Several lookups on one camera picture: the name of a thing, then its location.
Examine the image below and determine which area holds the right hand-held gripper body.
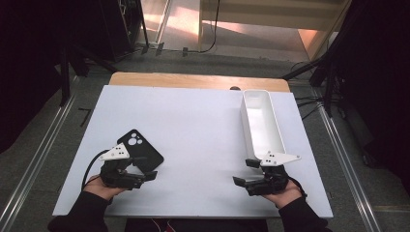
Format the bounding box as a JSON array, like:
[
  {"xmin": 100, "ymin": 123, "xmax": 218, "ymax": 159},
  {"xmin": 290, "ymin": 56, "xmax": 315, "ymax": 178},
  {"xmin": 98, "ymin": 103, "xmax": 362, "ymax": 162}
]
[{"xmin": 246, "ymin": 150, "xmax": 303, "ymax": 197}]

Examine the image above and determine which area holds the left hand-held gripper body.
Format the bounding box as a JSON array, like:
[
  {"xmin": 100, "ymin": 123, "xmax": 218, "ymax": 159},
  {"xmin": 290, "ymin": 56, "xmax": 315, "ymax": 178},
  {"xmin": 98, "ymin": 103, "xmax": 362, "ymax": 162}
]
[{"xmin": 99, "ymin": 143, "xmax": 146, "ymax": 190}]

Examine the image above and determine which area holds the black phone case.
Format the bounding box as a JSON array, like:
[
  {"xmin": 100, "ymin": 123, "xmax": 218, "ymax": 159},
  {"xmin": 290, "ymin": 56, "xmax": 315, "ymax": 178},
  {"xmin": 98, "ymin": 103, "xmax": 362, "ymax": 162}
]
[{"xmin": 116, "ymin": 129, "xmax": 164, "ymax": 173}]

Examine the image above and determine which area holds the long white plastic container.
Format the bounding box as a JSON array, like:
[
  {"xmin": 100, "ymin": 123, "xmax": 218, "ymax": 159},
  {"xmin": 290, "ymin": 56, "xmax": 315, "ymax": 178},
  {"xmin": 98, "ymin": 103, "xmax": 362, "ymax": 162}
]
[{"xmin": 240, "ymin": 89, "xmax": 287, "ymax": 161}]

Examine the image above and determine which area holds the person's left hand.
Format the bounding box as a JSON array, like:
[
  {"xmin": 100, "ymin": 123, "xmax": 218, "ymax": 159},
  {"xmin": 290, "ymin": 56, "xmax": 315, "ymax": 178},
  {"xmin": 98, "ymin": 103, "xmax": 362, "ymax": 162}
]
[{"xmin": 82, "ymin": 174, "xmax": 128, "ymax": 201}]

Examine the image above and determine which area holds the person's right hand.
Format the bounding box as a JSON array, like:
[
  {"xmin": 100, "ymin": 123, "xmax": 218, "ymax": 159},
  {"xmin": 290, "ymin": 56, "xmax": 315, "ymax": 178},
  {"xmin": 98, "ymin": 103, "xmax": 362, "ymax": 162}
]
[{"xmin": 260, "ymin": 179, "xmax": 304, "ymax": 210}]

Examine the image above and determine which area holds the white board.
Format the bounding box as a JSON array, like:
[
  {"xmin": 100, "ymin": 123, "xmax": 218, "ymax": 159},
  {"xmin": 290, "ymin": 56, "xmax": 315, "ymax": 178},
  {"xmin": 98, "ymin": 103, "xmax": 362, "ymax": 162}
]
[{"xmin": 52, "ymin": 84, "xmax": 334, "ymax": 219}]

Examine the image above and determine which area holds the wooden table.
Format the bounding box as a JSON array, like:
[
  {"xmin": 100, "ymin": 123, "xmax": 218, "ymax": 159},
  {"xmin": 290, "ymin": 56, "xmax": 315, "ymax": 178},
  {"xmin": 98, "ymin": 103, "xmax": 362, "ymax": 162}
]
[{"xmin": 108, "ymin": 72, "xmax": 291, "ymax": 94}]

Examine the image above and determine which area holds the black metal stand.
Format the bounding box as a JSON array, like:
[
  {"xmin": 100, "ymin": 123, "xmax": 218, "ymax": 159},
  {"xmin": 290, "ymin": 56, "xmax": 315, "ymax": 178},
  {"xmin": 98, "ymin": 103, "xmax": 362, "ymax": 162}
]
[
  {"xmin": 280, "ymin": 54, "xmax": 337, "ymax": 118},
  {"xmin": 57, "ymin": 42, "xmax": 119, "ymax": 108}
]

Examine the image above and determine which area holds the black equipment cabinet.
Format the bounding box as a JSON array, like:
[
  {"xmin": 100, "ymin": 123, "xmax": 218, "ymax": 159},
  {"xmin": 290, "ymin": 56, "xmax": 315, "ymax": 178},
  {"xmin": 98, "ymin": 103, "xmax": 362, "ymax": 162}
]
[{"xmin": 96, "ymin": 0, "xmax": 150, "ymax": 63}]

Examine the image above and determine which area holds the silver metal stand leg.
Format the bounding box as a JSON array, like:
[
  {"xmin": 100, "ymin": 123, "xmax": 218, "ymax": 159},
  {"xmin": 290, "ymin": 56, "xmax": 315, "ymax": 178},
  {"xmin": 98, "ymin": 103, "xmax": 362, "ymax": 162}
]
[{"xmin": 154, "ymin": 0, "xmax": 173, "ymax": 56}]

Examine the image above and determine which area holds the black curtain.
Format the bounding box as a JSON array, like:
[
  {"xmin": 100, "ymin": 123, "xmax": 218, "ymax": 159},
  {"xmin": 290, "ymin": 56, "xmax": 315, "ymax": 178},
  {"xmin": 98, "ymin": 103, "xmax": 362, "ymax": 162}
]
[
  {"xmin": 0, "ymin": 0, "xmax": 71, "ymax": 154},
  {"xmin": 335, "ymin": 0, "xmax": 410, "ymax": 196}
]

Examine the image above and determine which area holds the light wooden furniture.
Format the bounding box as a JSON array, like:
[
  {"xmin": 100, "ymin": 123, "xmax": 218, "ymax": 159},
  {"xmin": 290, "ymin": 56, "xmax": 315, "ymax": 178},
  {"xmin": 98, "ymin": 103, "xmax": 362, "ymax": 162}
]
[{"xmin": 196, "ymin": 0, "xmax": 353, "ymax": 62}]

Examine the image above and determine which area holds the aluminium floor rail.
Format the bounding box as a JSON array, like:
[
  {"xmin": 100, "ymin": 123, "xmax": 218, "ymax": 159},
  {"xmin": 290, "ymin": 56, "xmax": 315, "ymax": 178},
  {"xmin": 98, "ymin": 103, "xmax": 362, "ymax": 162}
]
[
  {"xmin": 0, "ymin": 75, "xmax": 81, "ymax": 231},
  {"xmin": 317, "ymin": 101, "xmax": 383, "ymax": 232}
]

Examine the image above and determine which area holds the bundle of floor cables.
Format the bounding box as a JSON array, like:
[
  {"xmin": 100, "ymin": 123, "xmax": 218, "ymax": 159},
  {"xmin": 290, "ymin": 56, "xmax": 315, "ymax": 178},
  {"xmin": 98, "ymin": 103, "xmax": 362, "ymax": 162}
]
[{"xmin": 289, "ymin": 61, "xmax": 327, "ymax": 121}]

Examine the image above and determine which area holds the thin hanging black cable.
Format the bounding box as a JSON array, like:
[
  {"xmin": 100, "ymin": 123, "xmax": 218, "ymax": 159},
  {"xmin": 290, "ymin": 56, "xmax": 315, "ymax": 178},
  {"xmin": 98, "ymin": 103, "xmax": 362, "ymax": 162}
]
[{"xmin": 182, "ymin": 0, "xmax": 222, "ymax": 55}]

